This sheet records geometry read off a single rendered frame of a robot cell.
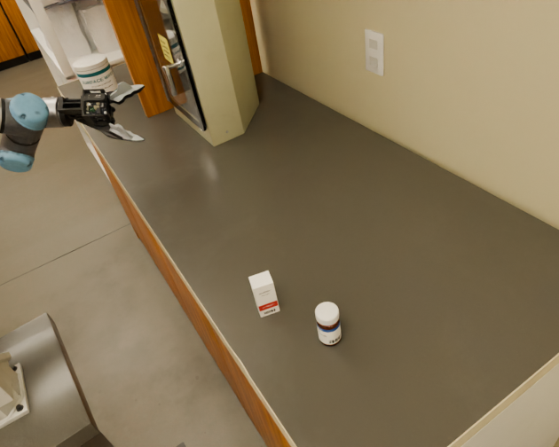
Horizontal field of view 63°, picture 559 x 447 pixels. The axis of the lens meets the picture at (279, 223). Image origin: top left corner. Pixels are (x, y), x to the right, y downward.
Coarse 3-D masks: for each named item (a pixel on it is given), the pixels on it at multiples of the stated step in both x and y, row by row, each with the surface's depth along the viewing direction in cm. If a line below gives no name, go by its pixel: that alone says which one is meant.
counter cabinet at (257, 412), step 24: (120, 192) 210; (144, 240) 222; (168, 264) 161; (192, 312) 167; (216, 336) 130; (216, 360) 175; (240, 384) 132; (552, 384) 84; (264, 408) 108; (528, 408) 83; (552, 408) 97; (264, 432) 137; (480, 432) 72; (504, 432) 83; (528, 432) 96; (552, 432) 115
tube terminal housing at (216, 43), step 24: (192, 0) 116; (216, 0) 121; (192, 24) 119; (216, 24) 123; (240, 24) 139; (192, 48) 123; (216, 48) 126; (240, 48) 140; (216, 72) 130; (240, 72) 140; (216, 96) 134; (240, 96) 141; (216, 120) 138; (240, 120) 142; (216, 144) 142
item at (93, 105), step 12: (96, 96) 112; (108, 96) 114; (60, 108) 110; (72, 108) 110; (84, 108) 111; (96, 108) 112; (108, 108) 116; (60, 120) 113; (72, 120) 117; (96, 120) 116; (108, 120) 116
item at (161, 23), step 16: (144, 0) 130; (160, 0) 118; (144, 16) 138; (160, 16) 124; (160, 32) 131; (176, 32) 119; (160, 48) 139; (176, 48) 125; (160, 64) 147; (176, 80) 140; (192, 80) 128; (176, 96) 148; (192, 96) 133; (192, 112) 141
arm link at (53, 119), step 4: (44, 100) 112; (48, 100) 112; (52, 100) 112; (56, 100) 112; (48, 104) 112; (52, 104) 112; (56, 104) 112; (52, 108) 111; (56, 108) 112; (52, 112) 112; (56, 112) 112; (48, 116) 112; (52, 116) 112; (56, 116) 112; (48, 120) 112; (52, 120) 112; (56, 120) 112; (48, 124) 113; (52, 124) 113; (56, 124) 114; (60, 124) 114
